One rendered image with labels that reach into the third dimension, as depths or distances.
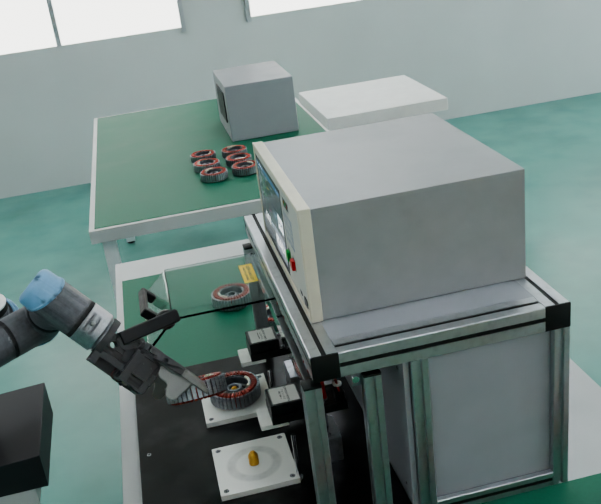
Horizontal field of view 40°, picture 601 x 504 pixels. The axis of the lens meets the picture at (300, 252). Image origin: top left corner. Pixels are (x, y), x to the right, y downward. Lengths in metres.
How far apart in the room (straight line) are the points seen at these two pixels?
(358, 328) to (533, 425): 0.37
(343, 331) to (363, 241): 0.15
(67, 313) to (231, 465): 0.45
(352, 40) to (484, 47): 1.06
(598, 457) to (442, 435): 0.35
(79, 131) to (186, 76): 0.86
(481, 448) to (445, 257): 0.34
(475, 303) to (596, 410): 0.49
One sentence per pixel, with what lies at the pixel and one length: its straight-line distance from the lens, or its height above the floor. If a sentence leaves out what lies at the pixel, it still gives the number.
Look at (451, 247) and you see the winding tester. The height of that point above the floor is 1.20.
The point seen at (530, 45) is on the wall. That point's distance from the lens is 6.88.
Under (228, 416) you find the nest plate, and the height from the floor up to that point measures 0.78.
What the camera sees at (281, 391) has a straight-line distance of 1.59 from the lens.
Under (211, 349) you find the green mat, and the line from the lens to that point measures 2.12.
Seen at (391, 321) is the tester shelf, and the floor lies 1.11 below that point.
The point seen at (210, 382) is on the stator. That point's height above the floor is 1.00.
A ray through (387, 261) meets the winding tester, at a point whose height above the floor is 1.20.
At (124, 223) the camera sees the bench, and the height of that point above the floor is 0.75.
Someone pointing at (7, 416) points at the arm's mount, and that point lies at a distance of 1.92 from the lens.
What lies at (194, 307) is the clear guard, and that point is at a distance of 1.63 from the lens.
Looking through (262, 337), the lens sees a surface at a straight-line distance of 1.78.
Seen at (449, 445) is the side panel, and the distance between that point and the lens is 1.49.
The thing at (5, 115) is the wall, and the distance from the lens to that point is 6.23.
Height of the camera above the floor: 1.78
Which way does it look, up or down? 23 degrees down
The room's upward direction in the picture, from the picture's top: 7 degrees counter-clockwise
